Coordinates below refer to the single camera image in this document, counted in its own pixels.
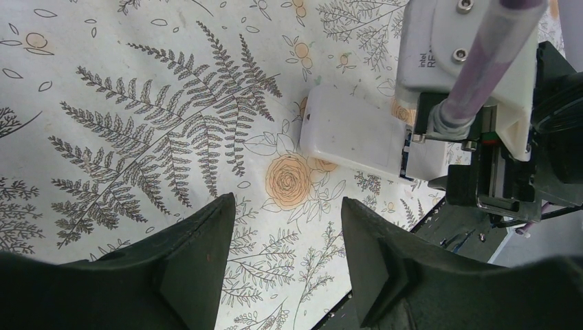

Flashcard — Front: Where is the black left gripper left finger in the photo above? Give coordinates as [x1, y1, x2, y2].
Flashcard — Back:
[1, 193, 236, 329]

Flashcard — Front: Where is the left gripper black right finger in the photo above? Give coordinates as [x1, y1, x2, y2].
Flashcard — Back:
[341, 197, 582, 329]

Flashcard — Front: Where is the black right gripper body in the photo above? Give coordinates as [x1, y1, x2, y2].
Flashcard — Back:
[428, 105, 542, 223]

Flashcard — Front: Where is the white remote battery cover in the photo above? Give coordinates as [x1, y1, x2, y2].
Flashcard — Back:
[405, 140, 448, 181]

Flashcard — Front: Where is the blue AAA battery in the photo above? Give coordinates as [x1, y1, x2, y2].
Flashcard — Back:
[399, 134, 412, 181]

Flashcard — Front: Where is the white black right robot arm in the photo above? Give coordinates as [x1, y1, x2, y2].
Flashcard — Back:
[428, 41, 582, 227]

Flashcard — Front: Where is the floral patterned table mat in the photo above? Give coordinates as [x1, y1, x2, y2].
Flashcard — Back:
[1, 1, 443, 329]

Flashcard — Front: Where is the black mounting base rail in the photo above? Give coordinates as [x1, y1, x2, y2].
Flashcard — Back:
[316, 198, 511, 329]

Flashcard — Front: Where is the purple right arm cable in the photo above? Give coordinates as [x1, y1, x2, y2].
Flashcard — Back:
[432, 0, 550, 138]

